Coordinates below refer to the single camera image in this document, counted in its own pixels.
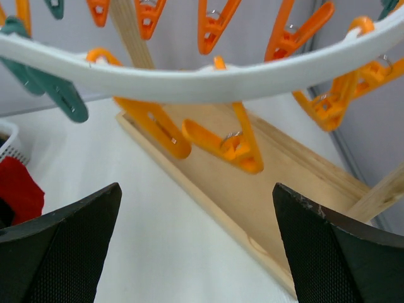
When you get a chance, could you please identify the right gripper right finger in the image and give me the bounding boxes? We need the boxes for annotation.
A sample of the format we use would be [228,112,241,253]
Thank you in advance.
[272,183,403,302]

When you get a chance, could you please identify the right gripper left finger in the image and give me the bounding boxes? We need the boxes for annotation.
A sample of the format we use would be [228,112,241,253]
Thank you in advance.
[1,182,122,302]

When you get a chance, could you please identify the red thin sock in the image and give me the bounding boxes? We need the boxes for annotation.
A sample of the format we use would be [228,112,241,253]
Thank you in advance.
[1,157,45,225]

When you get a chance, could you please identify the white round clip hanger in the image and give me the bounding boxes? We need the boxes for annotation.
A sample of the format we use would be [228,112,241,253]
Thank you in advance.
[1,8,403,104]

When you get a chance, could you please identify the white plastic basket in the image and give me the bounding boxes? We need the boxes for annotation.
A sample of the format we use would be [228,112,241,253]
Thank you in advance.
[1,119,31,166]

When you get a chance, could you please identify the orange clothespin centre right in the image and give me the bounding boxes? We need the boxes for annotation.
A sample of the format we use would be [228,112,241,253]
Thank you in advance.
[182,56,264,175]

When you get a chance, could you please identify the orange clothespin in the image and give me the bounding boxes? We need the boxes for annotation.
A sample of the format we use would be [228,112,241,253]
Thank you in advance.
[85,47,193,160]
[182,56,264,175]

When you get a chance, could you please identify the teal clothespin far left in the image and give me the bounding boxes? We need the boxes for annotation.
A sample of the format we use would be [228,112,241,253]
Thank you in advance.
[0,17,90,124]

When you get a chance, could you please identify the orange clothespin centre left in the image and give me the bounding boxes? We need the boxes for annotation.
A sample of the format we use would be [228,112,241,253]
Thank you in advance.
[85,47,193,160]

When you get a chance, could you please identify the wooden rack frame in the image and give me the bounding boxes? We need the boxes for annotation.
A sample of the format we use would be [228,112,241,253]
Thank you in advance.
[109,0,404,299]

